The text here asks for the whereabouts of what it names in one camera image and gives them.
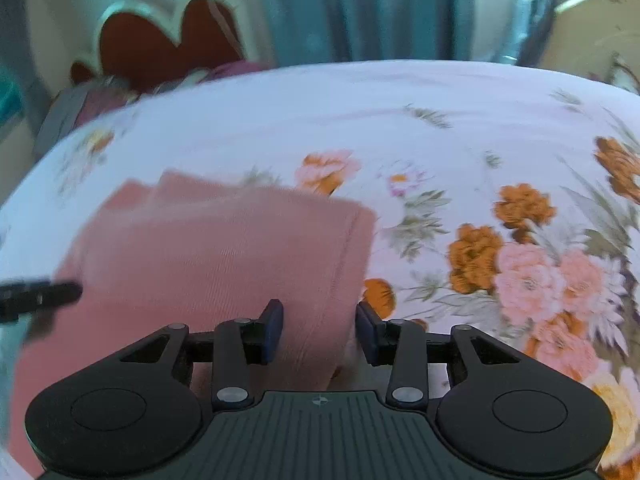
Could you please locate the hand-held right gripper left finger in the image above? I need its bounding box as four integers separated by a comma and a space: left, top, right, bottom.
119, 299, 285, 409

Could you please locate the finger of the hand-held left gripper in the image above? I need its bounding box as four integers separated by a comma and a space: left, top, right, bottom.
0, 280, 84, 324

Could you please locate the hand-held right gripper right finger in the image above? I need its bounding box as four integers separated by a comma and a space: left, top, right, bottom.
355, 302, 522, 408

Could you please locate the pink ribbed small garment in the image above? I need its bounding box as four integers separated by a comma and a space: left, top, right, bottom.
10, 170, 379, 477

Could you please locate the floral white bedsheet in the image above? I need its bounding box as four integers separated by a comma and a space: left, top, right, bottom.
0, 60, 640, 480

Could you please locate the grey and pink pillow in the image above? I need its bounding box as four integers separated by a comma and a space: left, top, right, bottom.
34, 83, 137, 157

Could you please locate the magenta pillow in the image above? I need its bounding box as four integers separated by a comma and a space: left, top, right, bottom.
196, 58, 277, 83

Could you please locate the red headboard with white trim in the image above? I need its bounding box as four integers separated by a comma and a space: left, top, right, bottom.
70, 0, 277, 94

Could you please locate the blue-grey curtain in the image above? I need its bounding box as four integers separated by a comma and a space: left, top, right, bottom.
250, 0, 477, 67

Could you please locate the bright window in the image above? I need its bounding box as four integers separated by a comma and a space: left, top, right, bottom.
475, 0, 557, 64

